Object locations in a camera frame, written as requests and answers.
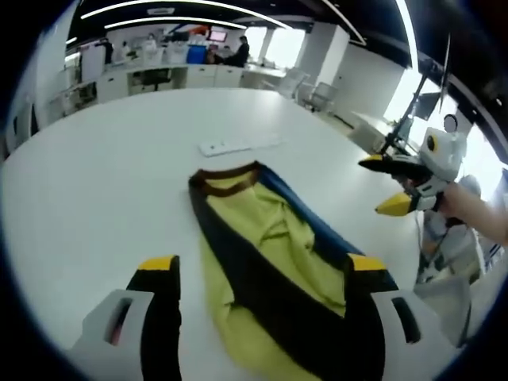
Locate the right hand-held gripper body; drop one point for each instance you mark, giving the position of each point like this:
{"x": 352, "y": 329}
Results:
{"x": 444, "y": 158}

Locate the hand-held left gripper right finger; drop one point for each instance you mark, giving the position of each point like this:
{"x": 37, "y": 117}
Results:
{"x": 393, "y": 317}

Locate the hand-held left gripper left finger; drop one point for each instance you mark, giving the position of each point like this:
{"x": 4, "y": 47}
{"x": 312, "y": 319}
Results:
{"x": 158, "y": 317}

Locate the yellow blue black garment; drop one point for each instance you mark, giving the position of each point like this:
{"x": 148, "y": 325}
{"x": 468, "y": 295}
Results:
{"x": 278, "y": 246}

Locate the person's right hand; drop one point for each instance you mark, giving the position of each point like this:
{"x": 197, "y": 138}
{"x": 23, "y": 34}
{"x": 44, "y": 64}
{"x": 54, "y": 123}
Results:
{"x": 462, "y": 204}

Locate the black tripod stand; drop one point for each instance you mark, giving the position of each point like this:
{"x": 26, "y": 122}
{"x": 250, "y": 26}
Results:
{"x": 401, "y": 123}

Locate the dark stand monitor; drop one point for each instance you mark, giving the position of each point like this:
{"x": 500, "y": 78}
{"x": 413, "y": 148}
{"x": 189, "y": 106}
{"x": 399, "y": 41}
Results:
{"x": 430, "y": 105}

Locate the white office chair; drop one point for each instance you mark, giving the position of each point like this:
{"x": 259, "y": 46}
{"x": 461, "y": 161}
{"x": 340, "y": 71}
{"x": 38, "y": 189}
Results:
{"x": 293, "y": 81}
{"x": 323, "y": 95}

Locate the narrow white pillar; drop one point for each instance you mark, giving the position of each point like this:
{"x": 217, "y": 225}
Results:
{"x": 329, "y": 55}

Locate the white table socket cover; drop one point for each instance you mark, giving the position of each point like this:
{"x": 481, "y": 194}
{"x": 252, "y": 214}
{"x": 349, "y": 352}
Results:
{"x": 222, "y": 147}

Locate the white cabinet row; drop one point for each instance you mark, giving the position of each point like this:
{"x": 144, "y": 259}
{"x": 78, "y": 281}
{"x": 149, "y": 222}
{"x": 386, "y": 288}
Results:
{"x": 198, "y": 75}

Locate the blue water barrel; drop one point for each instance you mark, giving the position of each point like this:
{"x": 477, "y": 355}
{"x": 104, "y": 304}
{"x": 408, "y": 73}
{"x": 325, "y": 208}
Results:
{"x": 196, "y": 53}

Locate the black flat panel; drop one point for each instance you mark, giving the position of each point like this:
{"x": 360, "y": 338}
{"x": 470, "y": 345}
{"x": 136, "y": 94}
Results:
{"x": 33, "y": 119}

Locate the black office chair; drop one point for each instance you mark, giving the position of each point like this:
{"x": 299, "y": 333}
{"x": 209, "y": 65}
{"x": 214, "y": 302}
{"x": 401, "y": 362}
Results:
{"x": 155, "y": 77}

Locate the white tall cabinet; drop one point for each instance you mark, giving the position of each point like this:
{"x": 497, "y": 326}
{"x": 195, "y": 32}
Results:
{"x": 93, "y": 63}

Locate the wide white pillar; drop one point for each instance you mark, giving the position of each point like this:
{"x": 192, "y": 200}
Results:
{"x": 55, "y": 67}

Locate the long curved ceiling light strip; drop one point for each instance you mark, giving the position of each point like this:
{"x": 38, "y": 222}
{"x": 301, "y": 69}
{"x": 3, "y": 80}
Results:
{"x": 119, "y": 10}

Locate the pink wall screen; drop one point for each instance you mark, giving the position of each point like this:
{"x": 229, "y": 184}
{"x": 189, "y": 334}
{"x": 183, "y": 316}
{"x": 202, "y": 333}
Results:
{"x": 218, "y": 35}

